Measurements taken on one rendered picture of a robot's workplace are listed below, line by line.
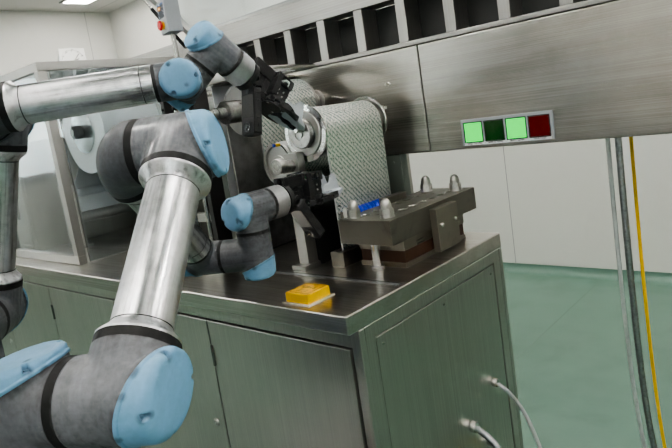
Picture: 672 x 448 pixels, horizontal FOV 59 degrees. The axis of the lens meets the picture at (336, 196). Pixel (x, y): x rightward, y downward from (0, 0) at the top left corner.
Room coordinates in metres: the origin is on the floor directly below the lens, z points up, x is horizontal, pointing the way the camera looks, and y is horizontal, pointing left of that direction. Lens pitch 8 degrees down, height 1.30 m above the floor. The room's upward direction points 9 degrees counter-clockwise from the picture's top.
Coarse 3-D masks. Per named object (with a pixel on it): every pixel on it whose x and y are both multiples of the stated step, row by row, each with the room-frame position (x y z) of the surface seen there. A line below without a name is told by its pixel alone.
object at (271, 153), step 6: (270, 144) 1.63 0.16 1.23; (282, 144) 1.60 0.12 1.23; (270, 150) 1.65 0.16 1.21; (276, 150) 1.63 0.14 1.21; (282, 150) 1.61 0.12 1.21; (288, 150) 1.59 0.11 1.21; (264, 156) 1.66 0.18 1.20; (270, 156) 1.65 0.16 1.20; (276, 156) 1.63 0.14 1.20; (282, 156) 1.62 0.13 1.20; (264, 162) 1.66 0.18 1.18; (270, 162) 1.65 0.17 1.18; (270, 168) 1.65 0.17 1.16; (270, 174) 1.65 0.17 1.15; (282, 174) 1.62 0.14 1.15
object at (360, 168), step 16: (352, 144) 1.58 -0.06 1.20; (368, 144) 1.63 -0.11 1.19; (384, 144) 1.68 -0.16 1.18; (336, 160) 1.52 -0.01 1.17; (352, 160) 1.57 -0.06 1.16; (368, 160) 1.62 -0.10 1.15; (384, 160) 1.67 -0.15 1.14; (336, 176) 1.52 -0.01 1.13; (352, 176) 1.56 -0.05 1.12; (368, 176) 1.61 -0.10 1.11; (384, 176) 1.66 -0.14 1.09; (352, 192) 1.56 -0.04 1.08; (368, 192) 1.60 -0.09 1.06; (384, 192) 1.66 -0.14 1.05; (336, 208) 1.51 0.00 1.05
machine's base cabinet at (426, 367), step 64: (64, 320) 2.09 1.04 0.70; (192, 320) 1.53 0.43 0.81; (256, 320) 1.35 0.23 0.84; (384, 320) 1.20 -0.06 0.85; (448, 320) 1.38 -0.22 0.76; (256, 384) 1.38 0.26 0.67; (320, 384) 1.22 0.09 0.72; (384, 384) 1.18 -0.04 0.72; (448, 384) 1.35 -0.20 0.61; (512, 384) 1.58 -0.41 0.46
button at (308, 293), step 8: (296, 288) 1.27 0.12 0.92; (304, 288) 1.27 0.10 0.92; (312, 288) 1.26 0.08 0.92; (320, 288) 1.25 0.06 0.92; (328, 288) 1.26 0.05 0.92; (288, 296) 1.25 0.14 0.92; (296, 296) 1.24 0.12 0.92; (304, 296) 1.22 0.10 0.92; (312, 296) 1.22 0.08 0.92; (320, 296) 1.24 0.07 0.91
